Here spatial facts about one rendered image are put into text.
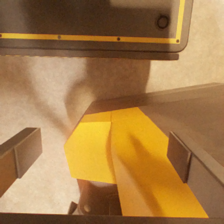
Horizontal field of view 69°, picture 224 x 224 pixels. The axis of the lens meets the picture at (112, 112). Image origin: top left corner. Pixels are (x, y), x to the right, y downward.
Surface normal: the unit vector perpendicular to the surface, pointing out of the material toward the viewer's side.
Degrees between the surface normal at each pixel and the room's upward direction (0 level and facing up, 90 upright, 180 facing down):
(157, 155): 90
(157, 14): 0
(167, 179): 90
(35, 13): 0
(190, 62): 0
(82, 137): 22
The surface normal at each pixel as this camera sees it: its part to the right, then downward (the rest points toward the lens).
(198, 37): 0.00, 0.25
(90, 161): -0.37, 0.29
